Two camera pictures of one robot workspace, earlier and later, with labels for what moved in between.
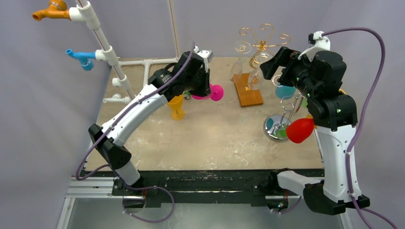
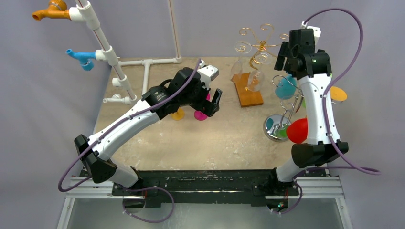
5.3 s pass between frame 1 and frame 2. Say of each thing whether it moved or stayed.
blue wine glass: stayed
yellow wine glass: stayed
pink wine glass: moved
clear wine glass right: stayed
